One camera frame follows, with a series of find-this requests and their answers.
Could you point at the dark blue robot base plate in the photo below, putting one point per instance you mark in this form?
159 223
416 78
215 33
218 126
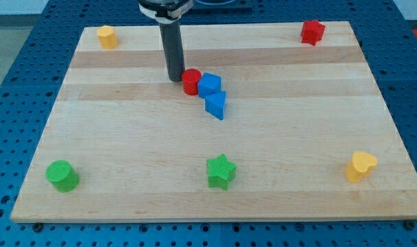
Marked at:
222 5

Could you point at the red cylinder block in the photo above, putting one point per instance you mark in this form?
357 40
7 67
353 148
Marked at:
190 79

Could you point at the yellow heart block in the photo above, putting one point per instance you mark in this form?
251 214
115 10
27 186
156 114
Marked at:
360 166

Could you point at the blue triangle block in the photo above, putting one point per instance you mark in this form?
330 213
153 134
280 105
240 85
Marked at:
215 104

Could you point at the red star block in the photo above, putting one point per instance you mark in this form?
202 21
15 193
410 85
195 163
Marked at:
312 32

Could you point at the green star block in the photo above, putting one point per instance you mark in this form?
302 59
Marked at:
220 172

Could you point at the blue cube block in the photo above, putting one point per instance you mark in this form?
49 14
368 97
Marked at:
209 84

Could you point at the wooden board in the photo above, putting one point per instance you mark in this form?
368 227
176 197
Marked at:
295 114

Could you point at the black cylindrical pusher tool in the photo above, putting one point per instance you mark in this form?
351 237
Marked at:
172 47

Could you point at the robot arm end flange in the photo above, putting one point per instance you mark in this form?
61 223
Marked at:
165 11

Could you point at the yellow hexagon block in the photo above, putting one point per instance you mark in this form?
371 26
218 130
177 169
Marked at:
107 37

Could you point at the green cylinder block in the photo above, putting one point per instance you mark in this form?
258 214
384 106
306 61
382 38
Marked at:
62 176

